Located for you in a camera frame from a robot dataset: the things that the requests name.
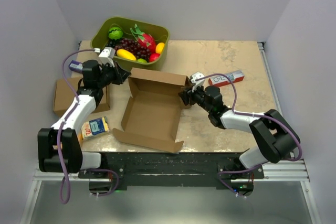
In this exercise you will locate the olive green plastic bin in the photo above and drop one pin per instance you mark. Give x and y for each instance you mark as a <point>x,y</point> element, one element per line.
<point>160,34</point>

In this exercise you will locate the black toy grapes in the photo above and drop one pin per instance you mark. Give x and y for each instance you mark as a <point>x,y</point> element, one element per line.
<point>112,43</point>

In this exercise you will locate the red toy apple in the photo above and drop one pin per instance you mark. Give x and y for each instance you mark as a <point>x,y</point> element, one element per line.
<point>153,57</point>

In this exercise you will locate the aluminium frame rail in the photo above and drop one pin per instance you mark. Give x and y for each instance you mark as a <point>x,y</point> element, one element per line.
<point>286,171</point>

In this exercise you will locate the pink toy dragon fruit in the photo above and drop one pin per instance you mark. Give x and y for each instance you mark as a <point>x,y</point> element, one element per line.
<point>145,40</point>

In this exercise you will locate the purple rectangular box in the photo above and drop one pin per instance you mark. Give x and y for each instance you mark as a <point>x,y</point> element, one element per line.
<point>75,66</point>

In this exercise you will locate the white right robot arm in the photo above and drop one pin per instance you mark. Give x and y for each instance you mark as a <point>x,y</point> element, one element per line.
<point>275,139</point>

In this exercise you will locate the red white snack packet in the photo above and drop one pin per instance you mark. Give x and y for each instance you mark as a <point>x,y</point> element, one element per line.
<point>220,80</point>

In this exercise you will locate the green toy melon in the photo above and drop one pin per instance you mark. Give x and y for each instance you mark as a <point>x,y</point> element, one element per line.
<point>115,33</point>

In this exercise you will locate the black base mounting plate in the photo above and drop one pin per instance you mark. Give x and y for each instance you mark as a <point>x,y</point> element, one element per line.
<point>185,169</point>

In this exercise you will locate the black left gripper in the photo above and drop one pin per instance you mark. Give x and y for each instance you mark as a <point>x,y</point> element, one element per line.
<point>121,75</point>

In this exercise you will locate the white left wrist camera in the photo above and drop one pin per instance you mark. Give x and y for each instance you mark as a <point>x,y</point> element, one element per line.
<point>106,55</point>

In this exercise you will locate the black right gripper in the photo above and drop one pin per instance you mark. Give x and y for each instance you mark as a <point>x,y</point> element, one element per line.
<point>186,94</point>

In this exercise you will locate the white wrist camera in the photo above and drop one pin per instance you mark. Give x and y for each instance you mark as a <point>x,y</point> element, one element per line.
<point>197,80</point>
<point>106,55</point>

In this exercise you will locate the orange toy fruit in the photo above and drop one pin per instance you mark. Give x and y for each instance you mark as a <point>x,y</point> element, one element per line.
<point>159,47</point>

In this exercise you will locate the closed brown cardboard box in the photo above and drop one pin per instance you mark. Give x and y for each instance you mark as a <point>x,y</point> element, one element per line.
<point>64,97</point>

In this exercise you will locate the green toy lime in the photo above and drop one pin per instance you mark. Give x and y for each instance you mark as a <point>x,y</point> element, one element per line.
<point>141,60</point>

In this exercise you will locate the dark purple toy grapes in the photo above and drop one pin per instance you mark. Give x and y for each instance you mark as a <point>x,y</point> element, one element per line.
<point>133,47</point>

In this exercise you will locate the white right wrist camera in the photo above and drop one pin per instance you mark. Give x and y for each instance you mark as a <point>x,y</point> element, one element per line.
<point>197,80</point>

